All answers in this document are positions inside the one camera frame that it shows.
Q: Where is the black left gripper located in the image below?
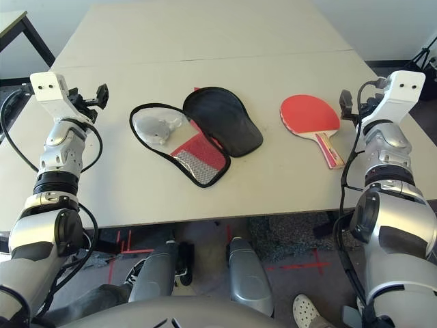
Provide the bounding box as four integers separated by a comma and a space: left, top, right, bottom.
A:
68, 84, 110, 121

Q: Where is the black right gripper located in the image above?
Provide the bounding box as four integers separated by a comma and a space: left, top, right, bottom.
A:
340, 89, 378, 120

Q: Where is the red ping-pong paddle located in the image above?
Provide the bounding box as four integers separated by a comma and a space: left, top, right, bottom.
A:
279, 94, 346, 170

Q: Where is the red and black paddle case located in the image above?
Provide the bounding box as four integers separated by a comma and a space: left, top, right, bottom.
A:
128, 86, 264, 188

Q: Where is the black-framed side table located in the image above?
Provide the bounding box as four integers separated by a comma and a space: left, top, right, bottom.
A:
0, 10, 56, 69

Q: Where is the black table underframe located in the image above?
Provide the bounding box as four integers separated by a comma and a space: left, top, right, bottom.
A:
0, 211, 335, 254

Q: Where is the dark speckled foam mat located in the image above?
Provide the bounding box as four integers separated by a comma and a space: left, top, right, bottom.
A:
248, 213, 330, 262

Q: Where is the puzzle-edged speckled foam mat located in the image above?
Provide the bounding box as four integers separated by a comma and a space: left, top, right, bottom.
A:
68, 228, 119, 267

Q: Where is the black and white sneaker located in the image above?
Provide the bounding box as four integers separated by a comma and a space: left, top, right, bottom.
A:
122, 258, 148, 286

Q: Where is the grey left robot leg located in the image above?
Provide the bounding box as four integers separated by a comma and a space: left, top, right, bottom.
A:
128, 238, 195, 305

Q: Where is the grey robot leg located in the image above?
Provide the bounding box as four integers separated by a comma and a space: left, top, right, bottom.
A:
128, 238, 195, 305
225, 235, 274, 317

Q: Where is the grey right robot leg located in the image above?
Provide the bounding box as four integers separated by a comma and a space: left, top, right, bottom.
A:
225, 235, 274, 317

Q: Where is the white perforated clog shoe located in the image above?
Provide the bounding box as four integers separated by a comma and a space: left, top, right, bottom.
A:
292, 294, 322, 328

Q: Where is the grey foot pedal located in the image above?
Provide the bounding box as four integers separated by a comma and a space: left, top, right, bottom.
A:
342, 305, 363, 325

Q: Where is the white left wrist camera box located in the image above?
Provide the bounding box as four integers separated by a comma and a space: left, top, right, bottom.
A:
29, 71, 95, 126

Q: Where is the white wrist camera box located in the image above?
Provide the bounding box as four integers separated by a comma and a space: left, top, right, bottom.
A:
361, 70, 427, 128
29, 71, 95, 126

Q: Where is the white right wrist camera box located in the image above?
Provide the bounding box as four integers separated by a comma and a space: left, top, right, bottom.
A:
361, 70, 427, 128

